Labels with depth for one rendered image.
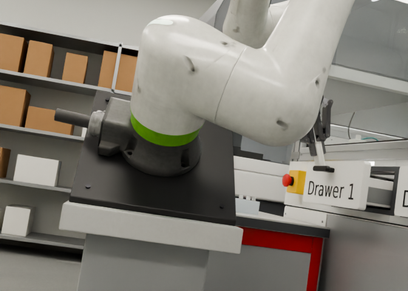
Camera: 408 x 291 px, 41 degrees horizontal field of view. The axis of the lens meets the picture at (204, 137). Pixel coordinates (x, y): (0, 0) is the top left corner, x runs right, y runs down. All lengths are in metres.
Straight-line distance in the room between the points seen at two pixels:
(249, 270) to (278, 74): 0.76
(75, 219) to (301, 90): 0.38
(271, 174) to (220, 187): 1.26
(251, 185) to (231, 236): 1.30
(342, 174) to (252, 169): 0.86
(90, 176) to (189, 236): 0.19
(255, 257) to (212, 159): 0.52
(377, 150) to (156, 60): 0.76
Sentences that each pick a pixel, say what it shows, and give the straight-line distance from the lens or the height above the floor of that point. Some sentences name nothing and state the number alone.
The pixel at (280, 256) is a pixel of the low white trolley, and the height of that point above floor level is 0.67.
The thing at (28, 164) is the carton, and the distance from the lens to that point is 5.01.
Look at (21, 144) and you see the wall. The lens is 5.50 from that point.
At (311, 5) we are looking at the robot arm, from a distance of 0.87.
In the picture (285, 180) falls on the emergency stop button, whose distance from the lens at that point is 1.69.
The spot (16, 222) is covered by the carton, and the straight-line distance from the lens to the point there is 5.09.
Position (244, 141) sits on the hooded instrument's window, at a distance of 2.17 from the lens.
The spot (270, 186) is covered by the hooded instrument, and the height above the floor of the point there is 0.86.
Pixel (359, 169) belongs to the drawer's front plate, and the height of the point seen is 0.91.
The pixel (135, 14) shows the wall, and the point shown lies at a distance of 5.66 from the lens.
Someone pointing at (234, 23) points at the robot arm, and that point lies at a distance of 1.31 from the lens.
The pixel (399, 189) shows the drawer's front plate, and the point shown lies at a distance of 1.27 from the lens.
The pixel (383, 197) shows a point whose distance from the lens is 1.32.
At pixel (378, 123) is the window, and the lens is 1.45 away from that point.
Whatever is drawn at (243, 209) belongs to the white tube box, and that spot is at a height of 0.77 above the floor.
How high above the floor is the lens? 0.81
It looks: 5 degrees up
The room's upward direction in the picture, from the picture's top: 9 degrees clockwise
